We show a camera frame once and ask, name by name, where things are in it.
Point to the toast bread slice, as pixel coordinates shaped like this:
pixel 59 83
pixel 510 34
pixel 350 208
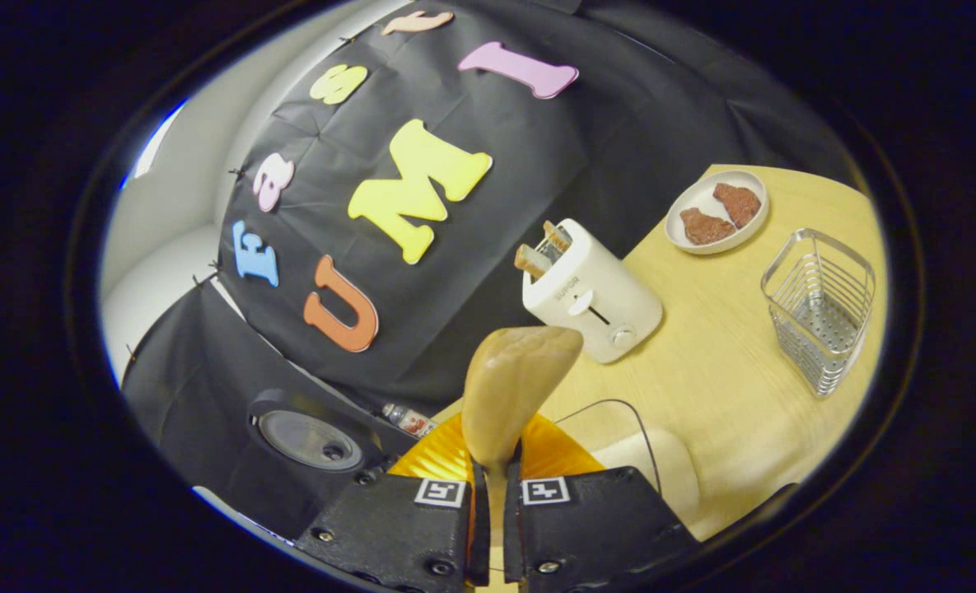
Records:
pixel 531 261
pixel 558 235

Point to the small clear bottle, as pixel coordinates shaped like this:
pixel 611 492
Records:
pixel 409 420

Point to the brown meat piece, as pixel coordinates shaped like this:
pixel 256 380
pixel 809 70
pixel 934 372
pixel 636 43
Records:
pixel 706 226
pixel 739 204

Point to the white round plate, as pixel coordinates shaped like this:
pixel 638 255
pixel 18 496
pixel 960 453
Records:
pixel 698 193

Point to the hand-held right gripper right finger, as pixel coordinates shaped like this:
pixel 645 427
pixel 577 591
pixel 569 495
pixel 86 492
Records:
pixel 595 519

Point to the wooden spoon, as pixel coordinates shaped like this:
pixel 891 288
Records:
pixel 512 379

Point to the white toaster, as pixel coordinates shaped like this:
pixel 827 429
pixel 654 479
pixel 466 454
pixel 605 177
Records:
pixel 586 305

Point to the grey rice cooker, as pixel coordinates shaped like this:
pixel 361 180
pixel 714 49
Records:
pixel 310 441

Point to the black backdrop cloth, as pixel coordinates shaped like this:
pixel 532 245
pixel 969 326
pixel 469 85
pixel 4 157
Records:
pixel 455 288

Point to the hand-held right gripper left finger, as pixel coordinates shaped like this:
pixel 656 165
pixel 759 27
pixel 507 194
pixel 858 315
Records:
pixel 389 527

